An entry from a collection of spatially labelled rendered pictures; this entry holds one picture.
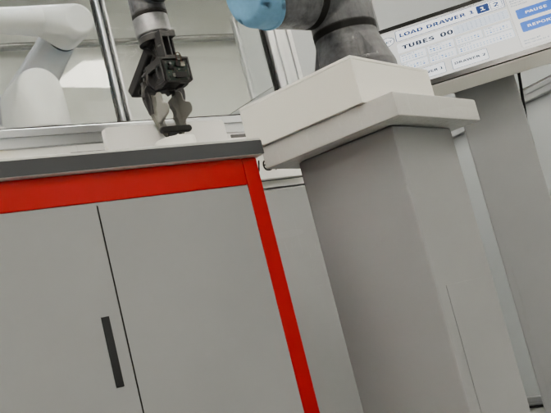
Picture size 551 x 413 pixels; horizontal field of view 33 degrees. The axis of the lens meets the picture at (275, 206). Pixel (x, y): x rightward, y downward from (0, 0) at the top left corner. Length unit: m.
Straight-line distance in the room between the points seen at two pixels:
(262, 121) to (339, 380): 0.88
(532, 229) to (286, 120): 1.03
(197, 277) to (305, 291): 0.88
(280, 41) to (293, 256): 0.58
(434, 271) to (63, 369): 0.59
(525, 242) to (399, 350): 0.97
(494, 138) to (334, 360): 0.71
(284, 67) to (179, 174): 1.04
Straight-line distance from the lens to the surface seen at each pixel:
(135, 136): 1.95
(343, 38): 1.65
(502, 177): 2.48
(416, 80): 1.68
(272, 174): 2.29
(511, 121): 2.50
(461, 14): 2.62
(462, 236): 1.61
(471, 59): 2.45
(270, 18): 1.60
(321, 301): 2.31
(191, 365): 1.40
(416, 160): 1.56
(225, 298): 1.45
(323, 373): 2.28
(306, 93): 1.57
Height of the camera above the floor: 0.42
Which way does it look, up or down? 8 degrees up
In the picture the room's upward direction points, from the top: 14 degrees counter-clockwise
